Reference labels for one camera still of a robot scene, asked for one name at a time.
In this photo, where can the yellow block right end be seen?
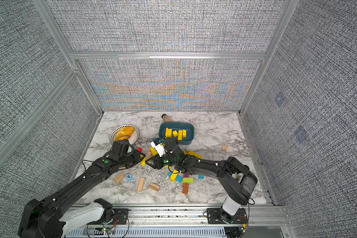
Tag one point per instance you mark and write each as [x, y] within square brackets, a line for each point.
[194, 154]

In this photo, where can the natural wood block front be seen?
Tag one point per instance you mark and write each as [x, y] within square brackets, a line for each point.
[140, 184]

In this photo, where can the orange brown block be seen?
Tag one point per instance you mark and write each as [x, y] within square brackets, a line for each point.
[185, 188]

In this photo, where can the natural wood block left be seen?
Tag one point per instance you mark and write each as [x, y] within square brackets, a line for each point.
[119, 178]

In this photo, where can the natural wood arch block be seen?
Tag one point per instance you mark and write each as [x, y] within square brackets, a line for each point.
[154, 187]

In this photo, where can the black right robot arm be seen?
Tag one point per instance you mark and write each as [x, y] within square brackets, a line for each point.
[236, 178]

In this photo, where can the spice jar with black cap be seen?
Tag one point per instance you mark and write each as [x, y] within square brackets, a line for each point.
[166, 118]

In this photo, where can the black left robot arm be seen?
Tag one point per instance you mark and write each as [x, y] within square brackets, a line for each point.
[47, 218]

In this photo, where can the teal plastic bin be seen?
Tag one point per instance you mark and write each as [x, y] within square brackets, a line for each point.
[187, 128]

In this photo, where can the lime green block front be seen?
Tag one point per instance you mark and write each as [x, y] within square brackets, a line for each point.
[187, 180]

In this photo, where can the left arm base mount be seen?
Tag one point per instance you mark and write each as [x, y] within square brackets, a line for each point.
[111, 215]

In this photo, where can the yellow block front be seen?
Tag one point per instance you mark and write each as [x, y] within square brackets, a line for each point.
[174, 175]

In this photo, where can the patterned white plate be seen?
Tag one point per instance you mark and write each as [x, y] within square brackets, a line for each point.
[132, 140]

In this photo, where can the orange sesame bread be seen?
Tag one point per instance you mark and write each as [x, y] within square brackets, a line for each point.
[124, 133]

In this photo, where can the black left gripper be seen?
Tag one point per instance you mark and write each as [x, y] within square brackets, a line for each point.
[138, 156]

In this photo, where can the natural wood block centre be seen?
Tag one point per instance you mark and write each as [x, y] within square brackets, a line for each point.
[148, 155]

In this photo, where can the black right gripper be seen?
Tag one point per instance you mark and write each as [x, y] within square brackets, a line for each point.
[156, 160]

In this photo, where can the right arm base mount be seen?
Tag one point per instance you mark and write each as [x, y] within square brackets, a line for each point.
[218, 216]

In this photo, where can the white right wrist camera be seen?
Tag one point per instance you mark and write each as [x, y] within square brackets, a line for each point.
[158, 145]

